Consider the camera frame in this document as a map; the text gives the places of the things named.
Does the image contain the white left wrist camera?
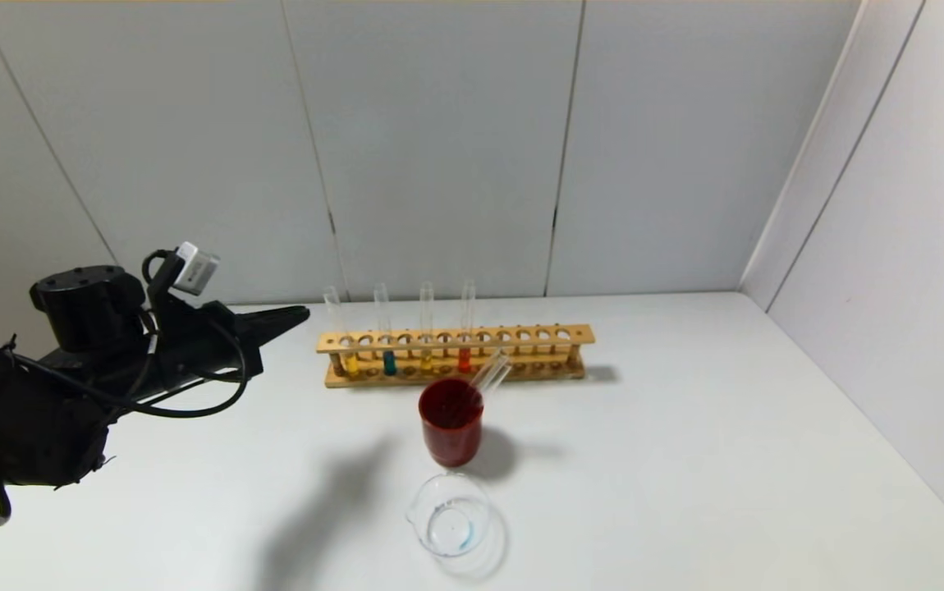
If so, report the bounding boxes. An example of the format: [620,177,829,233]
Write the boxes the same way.
[172,241,221,296]

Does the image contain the wooden test tube rack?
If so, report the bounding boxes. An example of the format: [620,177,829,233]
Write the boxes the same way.
[316,323,596,389]

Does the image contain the test tube blue liquid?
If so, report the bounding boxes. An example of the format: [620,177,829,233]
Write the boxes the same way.
[373,283,398,377]

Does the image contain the red plastic cup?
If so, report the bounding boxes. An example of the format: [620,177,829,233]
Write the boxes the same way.
[418,377,485,468]

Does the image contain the clear glass beaker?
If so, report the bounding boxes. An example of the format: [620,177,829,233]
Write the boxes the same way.
[405,472,496,559]

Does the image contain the test tube bright yellow liquid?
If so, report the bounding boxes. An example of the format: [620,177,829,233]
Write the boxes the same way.
[323,286,360,377]

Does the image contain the black camera cable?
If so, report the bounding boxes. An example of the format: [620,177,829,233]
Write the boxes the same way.
[0,249,250,419]

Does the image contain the test tube pale yellow liquid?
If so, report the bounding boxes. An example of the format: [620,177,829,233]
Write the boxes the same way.
[419,282,435,374]

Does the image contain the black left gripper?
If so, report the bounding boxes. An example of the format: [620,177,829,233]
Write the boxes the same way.
[156,294,310,396]

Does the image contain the empty glass test tube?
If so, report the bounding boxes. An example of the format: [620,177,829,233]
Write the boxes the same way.
[470,349,514,404]

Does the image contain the test tube red liquid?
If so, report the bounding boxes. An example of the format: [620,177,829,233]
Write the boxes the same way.
[459,280,477,374]

